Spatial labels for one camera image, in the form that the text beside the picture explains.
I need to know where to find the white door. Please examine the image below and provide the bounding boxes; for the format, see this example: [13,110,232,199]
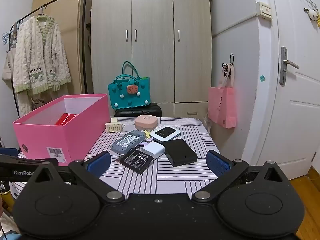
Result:
[252,0,320,180]

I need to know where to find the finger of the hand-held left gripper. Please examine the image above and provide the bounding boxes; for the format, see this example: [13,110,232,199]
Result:
[0,154,59,167]

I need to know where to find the striped tablecloth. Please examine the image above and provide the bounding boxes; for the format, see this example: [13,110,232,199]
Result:
[17,116,222,198]

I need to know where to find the pink cardboard box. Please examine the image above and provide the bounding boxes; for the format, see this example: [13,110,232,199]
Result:
[12,94,110,167]

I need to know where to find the white green knit cardigan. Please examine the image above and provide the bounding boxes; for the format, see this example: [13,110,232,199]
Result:
[12,15,72,95]

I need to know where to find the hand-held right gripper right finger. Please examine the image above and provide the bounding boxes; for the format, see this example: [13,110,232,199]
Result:
[191,150,293,203]

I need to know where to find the teal felt tote bag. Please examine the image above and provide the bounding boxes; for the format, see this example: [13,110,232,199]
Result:
[107,61,152,110]

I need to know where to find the pink rounded square case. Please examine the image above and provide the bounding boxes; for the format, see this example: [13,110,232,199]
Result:
[134,114,158,131]

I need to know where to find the beige wooden wardrobe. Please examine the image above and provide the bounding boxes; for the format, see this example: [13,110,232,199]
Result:
[90,0,213,118]

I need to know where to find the metal door handle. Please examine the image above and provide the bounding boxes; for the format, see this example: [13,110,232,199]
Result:
[279,47,300,85]

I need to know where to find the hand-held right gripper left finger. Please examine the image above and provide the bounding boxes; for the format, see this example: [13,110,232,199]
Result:
[24,151,125,203]

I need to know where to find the black suitcase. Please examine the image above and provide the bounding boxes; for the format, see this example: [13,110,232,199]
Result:
[114,102,162,117]

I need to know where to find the black hair ties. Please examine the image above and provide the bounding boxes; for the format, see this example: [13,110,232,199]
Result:
[222,53,235,78]

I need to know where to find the cream light switch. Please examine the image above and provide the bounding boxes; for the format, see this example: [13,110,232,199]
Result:
[256,2,273,19]

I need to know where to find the cream canvas tote bag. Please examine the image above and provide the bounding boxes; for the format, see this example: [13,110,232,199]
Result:
[2,49,17,80]

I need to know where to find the black card packet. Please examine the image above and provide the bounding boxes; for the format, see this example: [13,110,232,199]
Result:
[119,148,154,175]

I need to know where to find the white pocket router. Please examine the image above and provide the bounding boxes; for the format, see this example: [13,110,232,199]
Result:
[149,125,181,143]

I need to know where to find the black wallet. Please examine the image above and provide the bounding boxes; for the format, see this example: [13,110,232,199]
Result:
[164,139,198,167]

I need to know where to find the grey open-back pocket router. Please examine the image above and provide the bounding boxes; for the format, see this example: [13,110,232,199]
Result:
[110,130,147,155]

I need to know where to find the black clothes rack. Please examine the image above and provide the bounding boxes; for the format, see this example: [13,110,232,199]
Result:
[7,0,88,118]

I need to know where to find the cream hair claw clip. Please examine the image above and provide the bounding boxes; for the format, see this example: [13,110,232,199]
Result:
[105,117,123,133]

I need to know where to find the white fluffy robe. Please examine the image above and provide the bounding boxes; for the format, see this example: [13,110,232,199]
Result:
[16,82,73,118]

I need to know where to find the panda plush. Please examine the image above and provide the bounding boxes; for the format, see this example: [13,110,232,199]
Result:
[304,8,318,20]

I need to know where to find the white charger adapter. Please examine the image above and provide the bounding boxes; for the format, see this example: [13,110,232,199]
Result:
[139,141,166,160]

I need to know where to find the light blue clothes hanger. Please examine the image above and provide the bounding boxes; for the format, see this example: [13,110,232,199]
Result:
[2,21,19,48]

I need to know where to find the clear plastic bag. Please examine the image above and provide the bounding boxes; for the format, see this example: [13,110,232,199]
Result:
[203,115,213,133]

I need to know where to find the pink paper shopping bag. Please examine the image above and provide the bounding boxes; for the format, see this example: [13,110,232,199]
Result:
[207,62,237,129]

